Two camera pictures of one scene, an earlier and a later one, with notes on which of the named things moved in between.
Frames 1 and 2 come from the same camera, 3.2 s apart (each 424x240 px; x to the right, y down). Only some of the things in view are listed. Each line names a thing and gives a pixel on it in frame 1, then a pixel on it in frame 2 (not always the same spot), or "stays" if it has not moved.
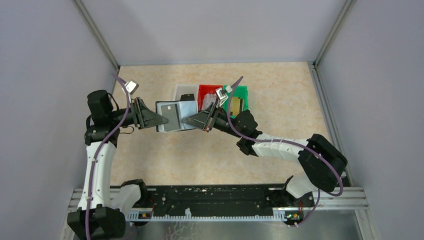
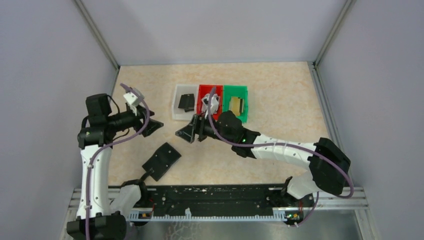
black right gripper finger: x=198 y=120 → x=187 y=132
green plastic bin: x=239 y=91 stays
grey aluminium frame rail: x=351 y=197 stays
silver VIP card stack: x=208 y=98 stays
